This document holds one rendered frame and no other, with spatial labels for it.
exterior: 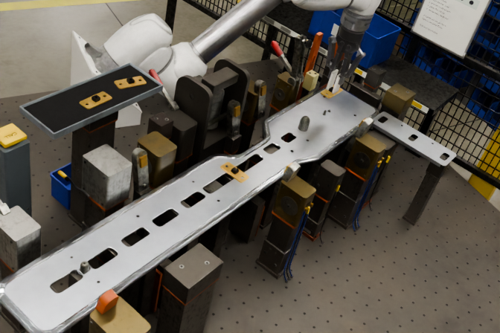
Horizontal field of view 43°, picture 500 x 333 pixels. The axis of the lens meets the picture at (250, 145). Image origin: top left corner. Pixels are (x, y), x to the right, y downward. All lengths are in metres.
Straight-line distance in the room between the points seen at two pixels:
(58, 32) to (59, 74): 0.48
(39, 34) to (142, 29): 2.02
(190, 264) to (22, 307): 0.37
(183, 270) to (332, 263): 0.70
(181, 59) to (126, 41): 0.22
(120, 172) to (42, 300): 0.36
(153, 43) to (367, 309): 1.15
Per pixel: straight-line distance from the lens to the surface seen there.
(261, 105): 2.03
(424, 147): 2.15
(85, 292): 1.47
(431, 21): 2.45
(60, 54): 4.04
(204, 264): 1.50
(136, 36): 2.27
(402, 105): 2.24
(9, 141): 1.58
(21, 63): 3.95
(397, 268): 2.13
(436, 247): 2.27
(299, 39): 2.06
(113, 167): 1.58
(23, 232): 1.50
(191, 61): 2.36
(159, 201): 1.67
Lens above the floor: 2.17
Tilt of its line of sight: 38 degrees down
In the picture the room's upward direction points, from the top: 14 degrees clockwise
